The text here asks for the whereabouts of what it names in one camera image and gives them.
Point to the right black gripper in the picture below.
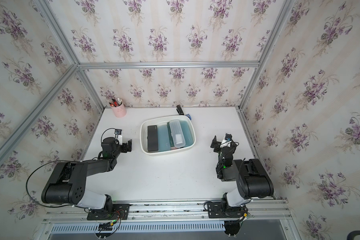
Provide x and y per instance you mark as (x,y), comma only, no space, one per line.
(217,144)

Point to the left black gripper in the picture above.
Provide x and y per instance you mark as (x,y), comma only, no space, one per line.
(124,150)

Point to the black pencil case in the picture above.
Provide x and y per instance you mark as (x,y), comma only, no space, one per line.
(152,139)

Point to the light teal pencil case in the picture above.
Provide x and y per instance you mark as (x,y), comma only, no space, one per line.
(163,139)
(187,133)

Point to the white plastic storage box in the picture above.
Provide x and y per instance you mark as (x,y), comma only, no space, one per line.
(159,122)

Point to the clear pencil case front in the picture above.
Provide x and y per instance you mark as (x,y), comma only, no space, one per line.
(177,134)

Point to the dark green pencil case front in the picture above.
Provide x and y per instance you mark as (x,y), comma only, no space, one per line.
(170,135)

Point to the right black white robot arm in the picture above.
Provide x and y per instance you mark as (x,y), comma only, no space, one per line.
(250,176)

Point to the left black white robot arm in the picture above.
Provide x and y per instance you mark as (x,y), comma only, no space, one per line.
(67,183)

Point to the pink pen holder cup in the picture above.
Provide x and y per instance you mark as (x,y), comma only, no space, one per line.
(119,111)

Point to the pens in cup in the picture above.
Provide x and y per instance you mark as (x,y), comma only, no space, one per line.
(115,102)

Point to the black stapler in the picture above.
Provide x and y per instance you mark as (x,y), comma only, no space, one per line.
(180,110)

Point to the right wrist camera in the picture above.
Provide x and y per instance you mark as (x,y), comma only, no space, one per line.
(227,141)

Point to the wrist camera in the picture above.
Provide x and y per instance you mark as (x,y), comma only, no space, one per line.
(227,141)
(119,136)

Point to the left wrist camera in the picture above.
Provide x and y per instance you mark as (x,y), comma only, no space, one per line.
(119,136)

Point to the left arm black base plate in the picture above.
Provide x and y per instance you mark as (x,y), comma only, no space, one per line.
(118,211)

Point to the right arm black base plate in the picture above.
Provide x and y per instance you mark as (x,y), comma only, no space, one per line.
(219,210)

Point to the aluminium front rail frame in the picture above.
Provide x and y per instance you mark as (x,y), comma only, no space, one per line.
(171,217)

